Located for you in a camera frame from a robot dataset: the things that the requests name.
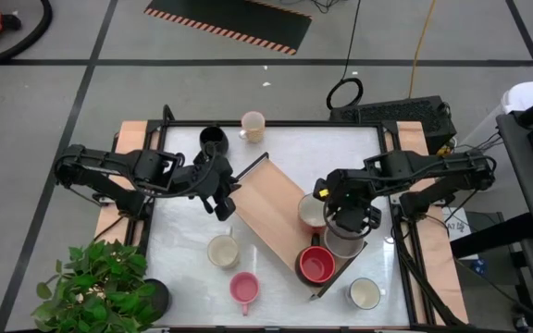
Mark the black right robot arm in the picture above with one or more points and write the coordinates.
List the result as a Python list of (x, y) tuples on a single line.
[(433, 168)]

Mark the black hazard-striped floor mat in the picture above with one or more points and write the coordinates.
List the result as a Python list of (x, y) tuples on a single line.
[(234, 20)]

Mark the black mug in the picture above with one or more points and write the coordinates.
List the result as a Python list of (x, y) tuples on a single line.
[(213, 136)]

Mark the salmon red mug white inside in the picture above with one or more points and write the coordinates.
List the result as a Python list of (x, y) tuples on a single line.
[(312, 212)]

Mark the clear grey glass mug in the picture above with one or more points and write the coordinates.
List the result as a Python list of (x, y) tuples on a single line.
[(343, 246)]

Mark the red cup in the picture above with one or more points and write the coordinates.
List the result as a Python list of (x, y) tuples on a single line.
[(316, 266)]

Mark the wooden arm base board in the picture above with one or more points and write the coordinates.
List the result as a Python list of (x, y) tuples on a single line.
[(437, 259), (130, 139)]

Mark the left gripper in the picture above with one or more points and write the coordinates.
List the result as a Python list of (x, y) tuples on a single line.
[(202, 178)]

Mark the black aluminium table frame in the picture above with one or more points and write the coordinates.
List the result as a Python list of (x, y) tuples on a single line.
[(294, 123)]

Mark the black diagonal frame strut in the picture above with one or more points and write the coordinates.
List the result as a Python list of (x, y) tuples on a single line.
[(414, 268)]

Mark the black plant pot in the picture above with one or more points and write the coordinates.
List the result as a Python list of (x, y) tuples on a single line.
[(161, 296)]

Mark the yellow checkered white mug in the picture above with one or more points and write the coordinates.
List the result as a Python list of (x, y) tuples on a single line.
[(252, 126)]

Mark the white paper sheet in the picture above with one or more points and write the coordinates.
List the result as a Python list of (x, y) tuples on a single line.
[(458, 226)]

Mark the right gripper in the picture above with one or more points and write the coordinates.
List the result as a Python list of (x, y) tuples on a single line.
[(347, 189)]

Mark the pink mug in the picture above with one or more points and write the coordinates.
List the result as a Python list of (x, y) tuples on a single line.
[(244, 287)]

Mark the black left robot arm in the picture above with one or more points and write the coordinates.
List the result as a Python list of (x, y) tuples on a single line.
[(109, 166)]

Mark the white trash bin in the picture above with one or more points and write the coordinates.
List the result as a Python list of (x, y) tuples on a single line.
[(530, 94)]

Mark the olive-cream glazed mug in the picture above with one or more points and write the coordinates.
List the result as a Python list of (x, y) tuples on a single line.
[(223, 252)]

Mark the black perforated computer case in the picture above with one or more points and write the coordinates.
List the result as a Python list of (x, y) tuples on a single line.
[(396, 115)]

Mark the green leafy plant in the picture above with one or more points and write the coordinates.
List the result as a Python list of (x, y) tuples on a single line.
[(95, 287)]

